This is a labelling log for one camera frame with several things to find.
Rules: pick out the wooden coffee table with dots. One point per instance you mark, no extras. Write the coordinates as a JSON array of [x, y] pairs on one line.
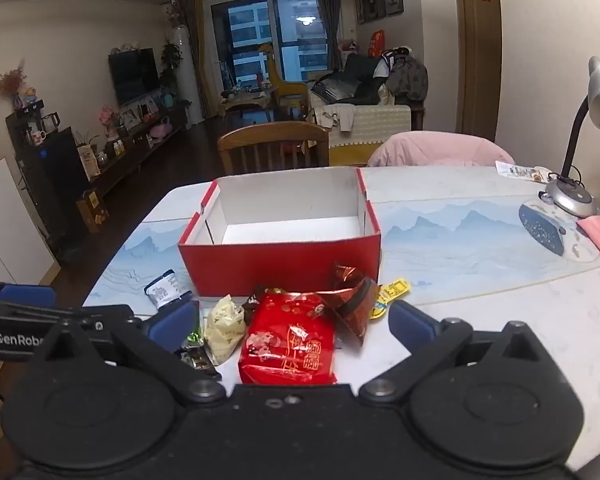
[[245, 102]]

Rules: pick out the large window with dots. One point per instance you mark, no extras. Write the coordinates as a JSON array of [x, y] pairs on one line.
[[250, 25]]

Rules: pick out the blue and white snack packet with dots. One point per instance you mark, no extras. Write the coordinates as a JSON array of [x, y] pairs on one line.
[[165, 287]]

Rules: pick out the dried flower bouquet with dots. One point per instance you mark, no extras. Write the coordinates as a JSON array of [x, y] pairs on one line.
[[10, 82]]

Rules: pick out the beige paper bag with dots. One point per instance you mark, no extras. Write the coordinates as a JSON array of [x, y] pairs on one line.
[[89, 160]]

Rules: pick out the red cardboard box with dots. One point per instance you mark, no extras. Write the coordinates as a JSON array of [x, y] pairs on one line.
[[280, 265]]

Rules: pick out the wooden chair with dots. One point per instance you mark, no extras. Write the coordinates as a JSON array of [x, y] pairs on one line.
[[272, 135]]

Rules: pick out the cream snack packet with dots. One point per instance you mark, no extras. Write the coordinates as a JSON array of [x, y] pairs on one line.
[[225, 330]]

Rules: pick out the silver desk lamp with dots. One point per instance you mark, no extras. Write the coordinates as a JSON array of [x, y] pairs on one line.
[[570, 200]]

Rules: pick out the dark wooden TV cabinet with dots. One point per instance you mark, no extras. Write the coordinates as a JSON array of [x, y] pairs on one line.
[[130, 160]]

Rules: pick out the wooden door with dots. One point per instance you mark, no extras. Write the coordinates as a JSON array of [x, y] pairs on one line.
[[480, 60]]

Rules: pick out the black cabinet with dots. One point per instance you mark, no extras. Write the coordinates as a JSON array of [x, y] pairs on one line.
[[55, 175]]

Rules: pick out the silver green snack packet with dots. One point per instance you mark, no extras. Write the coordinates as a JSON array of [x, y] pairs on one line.
[[195, 339]]

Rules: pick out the yellow giraffe toy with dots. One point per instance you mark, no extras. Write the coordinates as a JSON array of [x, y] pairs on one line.
[[285, 87]]

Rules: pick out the grey curtain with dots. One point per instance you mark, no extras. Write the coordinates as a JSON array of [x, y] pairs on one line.
[[327, 15], [197, 50]]

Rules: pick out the green houseplant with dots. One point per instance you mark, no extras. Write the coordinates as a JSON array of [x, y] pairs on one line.
[[171, 60]]

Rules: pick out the black television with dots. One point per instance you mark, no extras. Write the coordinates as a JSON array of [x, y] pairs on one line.
[[132, 75]]

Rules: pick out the black snack packet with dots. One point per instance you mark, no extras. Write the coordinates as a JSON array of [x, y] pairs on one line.
[[197, 360]]

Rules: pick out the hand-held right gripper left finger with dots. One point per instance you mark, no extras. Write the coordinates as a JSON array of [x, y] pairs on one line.
[[172, 324]]

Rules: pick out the white tower air conditioner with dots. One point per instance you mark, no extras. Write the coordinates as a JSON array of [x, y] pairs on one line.
[[187, 80]]

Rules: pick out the white flat packet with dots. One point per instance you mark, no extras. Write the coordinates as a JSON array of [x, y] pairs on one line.
[[520, 171]]

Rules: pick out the sofa with cream cover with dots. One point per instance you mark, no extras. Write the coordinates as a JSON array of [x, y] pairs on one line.
[[375, 125]]

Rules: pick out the brown paper bag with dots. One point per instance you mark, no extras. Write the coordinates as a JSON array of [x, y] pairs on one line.
[[92, 210]]

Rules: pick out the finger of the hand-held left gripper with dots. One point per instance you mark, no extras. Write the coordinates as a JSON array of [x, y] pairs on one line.
[[105, 317], [27, 296]]

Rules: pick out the yellow snack packet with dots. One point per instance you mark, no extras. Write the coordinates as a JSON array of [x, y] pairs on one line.
[[392, 291]]

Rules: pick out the pink flowers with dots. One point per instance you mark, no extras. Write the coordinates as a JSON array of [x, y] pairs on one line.
[[107, 117]]

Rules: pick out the red snack packet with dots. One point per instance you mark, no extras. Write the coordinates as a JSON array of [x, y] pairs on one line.
[[285, 345]]

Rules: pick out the red hanging decoration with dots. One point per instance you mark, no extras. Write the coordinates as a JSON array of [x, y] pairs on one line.
[[377, 43]]

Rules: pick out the white cabinet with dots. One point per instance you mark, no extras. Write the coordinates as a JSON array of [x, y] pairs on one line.
[[10, 230]]

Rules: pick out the copper foil snack packet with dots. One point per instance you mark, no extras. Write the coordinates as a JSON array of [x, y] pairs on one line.
[[352, 305]]

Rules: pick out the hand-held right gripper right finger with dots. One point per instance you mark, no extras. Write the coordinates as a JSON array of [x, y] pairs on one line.
[[412, 324]]

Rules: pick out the pink toy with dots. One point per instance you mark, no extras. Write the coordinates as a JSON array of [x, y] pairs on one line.
[[161, 130]]

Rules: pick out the pink cushion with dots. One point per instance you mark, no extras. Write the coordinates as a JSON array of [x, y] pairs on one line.
[[440, 150]]

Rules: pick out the dark brown candy packet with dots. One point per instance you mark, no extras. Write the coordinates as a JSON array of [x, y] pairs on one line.
[[252, 305]]

